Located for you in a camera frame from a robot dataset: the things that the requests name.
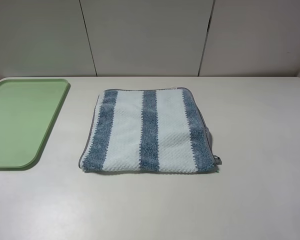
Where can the blue white striped towel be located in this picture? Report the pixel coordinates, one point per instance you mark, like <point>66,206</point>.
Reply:
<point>153,131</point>

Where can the green plastic tray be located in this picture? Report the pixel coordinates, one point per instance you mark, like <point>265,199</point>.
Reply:
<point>28,111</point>

